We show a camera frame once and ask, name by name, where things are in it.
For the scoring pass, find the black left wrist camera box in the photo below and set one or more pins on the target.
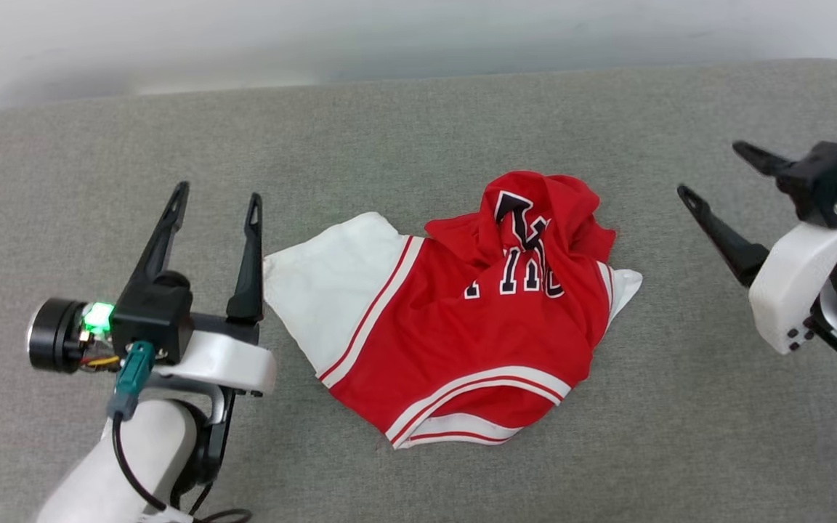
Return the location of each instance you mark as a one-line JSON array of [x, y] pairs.
[[153, 323]]

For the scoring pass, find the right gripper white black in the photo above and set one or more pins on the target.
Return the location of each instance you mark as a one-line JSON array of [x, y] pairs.
[[789, 298]]

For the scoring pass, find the red and white jersey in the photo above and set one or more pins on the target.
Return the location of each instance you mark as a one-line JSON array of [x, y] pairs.
[[447, 327]]

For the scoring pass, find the grey fabric sofa cushion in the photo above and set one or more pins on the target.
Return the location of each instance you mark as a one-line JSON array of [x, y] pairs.
[[418, 131]]

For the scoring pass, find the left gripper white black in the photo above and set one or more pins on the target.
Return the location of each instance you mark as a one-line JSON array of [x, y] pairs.
[[229, 363]]

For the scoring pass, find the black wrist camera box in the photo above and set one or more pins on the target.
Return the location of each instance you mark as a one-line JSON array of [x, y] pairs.
[[825, 178], [153, 323]]

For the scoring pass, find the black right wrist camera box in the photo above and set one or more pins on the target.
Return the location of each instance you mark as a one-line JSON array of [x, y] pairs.
[[825, 178]]

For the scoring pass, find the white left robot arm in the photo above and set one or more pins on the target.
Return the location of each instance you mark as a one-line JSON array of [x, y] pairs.
[[135, 465]]

